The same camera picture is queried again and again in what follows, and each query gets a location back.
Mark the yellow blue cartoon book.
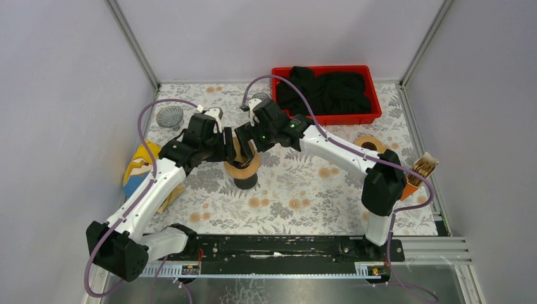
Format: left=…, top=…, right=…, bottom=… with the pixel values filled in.
left=122, top=141, right=185, bottom=214

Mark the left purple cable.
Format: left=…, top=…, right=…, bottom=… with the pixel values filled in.
left=83, top=98, right=205, bottom=304

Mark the dark glass carafe red rim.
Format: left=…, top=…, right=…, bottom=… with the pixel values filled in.
left=233, top=174, right=258, bottom=190

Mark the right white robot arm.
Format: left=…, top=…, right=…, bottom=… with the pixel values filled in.
left=235, top=98, right=407, bottom=261

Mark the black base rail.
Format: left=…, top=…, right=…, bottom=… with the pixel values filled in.
left=168, top=234, right=405, bottom=276

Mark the brown paper coffee filter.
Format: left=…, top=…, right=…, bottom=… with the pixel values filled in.
left=232, top=137, right=253, bottom=167

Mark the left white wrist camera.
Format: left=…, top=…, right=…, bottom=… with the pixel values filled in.
left=196, top=105, right=224, bottom=133

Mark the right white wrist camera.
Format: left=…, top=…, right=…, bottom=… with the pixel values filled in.
left=241, top=98, right=263, bottom=127

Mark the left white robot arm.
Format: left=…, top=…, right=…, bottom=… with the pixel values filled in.
left=86, top=108, right=233, bottom=282

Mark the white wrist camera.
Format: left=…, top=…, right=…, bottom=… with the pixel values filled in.
left=241, top=98, right=263, bottom=127
left=196, top=105, right=224, bottom=133

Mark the black cloth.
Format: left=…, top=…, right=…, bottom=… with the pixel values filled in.
left=273, top=66, right=372, bottom=116

